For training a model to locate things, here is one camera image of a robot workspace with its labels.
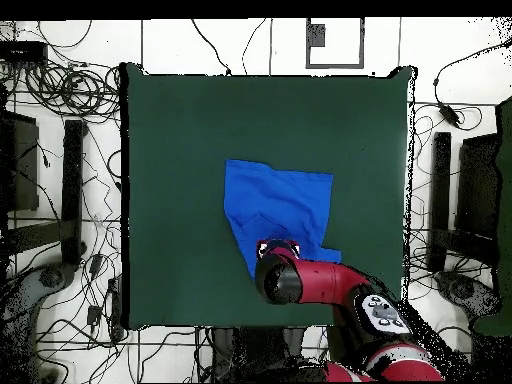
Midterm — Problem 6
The blue shirt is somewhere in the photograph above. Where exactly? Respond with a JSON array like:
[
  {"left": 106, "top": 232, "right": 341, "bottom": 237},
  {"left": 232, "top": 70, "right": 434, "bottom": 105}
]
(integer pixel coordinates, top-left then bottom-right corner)
[{"left": 222, "top": 158, "right": 344, "bottom": 281}]

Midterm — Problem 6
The flat black device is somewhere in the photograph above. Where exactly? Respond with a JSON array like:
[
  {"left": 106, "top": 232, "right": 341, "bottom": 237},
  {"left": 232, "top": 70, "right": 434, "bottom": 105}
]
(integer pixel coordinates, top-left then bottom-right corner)
[{"left": 0, "top": 39, "right": 49, "bottom": 64}]

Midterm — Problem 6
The dark green table cloth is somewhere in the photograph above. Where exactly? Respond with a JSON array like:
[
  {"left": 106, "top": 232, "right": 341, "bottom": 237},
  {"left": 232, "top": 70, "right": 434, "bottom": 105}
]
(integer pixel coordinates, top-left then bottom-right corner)
[{"left": 118, "top": 61, "right": 419, "bottom": 331}]

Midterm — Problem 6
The narrow black power strip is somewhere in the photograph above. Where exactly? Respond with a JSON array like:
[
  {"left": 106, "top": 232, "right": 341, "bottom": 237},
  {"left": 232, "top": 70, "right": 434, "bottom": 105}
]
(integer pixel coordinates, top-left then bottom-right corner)
[{"left": 106, "top": 275, "right": 124, "bottom": 341}]

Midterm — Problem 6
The black stand bar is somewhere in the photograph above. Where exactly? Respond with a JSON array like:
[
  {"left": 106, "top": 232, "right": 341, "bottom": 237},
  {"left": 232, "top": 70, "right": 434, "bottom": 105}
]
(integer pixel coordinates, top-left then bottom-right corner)
[
  {"left": 60, "top": 119, "right": 87, "bottom": 267},
  {"left": 427, "top": 131, "right": 452, "bottom": 273}
]

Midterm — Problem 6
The small grey square plate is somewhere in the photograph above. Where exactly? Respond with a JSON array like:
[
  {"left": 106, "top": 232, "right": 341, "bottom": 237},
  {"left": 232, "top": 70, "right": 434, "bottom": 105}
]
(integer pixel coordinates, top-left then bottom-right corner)
[{"left": 309, "top": 23, "right": 326, "bottom": 48}]

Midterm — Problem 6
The black box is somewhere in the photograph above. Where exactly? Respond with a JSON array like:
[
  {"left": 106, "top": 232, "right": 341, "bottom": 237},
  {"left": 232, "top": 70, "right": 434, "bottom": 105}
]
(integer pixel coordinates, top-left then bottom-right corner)
[
  {"left": 0, "top": 109, "right": 40, "bottom": 213},
  {"left": 454, "top": 133, "right": 501, "bottom": 241}
]

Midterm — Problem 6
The black power adapter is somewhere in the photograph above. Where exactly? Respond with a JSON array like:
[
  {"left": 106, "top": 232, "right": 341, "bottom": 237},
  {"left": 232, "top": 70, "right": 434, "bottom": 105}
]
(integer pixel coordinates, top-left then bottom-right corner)
[{"left": 437, "top": 101, "right": 462, "bottom": 128}]

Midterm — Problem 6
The green cloth sheet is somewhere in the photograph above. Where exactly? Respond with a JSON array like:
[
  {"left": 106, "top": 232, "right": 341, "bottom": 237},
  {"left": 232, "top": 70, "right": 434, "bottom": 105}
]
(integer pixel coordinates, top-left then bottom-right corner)
[{"left": 471, "top": 95, "right": 512, "bottom": 337}]

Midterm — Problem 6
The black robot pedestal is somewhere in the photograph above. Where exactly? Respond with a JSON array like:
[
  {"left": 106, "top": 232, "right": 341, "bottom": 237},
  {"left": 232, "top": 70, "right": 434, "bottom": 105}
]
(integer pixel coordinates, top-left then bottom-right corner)
[{"left": 209, "top": 326, "right": 309, "bottom": 384}]

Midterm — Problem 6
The grey square floor frame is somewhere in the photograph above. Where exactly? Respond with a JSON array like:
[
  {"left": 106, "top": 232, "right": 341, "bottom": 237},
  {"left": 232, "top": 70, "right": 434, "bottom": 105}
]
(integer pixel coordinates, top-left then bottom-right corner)
[{"left": 305, "top": 17, "right": 366, "bottom": 70}]

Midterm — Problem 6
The black adapter cable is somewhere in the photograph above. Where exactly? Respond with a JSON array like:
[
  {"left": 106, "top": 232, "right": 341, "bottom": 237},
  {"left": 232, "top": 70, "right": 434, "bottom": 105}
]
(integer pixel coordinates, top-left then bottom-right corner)
[{"left": 433, "top": 37, "right": 512, "bottom": 106}]

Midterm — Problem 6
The coil of black cables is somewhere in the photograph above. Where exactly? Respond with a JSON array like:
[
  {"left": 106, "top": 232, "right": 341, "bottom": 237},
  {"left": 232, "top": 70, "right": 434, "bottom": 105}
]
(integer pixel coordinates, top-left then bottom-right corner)
[{"left": 23, "top": 59, "right": 121, "bottom": 121}]

